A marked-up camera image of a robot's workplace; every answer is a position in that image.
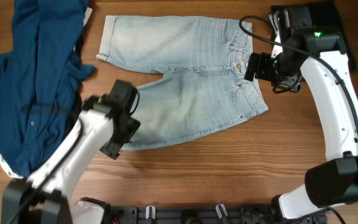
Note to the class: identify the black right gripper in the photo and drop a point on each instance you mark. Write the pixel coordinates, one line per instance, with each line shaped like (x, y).
(253, 66)

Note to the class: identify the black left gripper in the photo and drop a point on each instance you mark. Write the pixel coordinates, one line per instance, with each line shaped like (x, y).
(114, 144)

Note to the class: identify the light blue denim shorts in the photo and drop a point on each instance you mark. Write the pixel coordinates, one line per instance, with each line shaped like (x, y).
(201, 62)

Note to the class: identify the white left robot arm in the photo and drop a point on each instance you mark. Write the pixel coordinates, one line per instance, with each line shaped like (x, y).
(104, 124)

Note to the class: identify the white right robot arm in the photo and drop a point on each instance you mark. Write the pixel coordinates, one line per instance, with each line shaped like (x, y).
(335, 182)

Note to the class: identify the black garment under pile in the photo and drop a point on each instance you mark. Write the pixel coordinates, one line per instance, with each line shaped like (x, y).
(74, 113)

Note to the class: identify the folded black shorts white stripes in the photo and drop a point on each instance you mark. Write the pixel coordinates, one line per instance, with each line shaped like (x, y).
(313, 27)

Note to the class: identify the dark blue shirt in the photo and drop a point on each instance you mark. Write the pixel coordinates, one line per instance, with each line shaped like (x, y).
(39, 80)

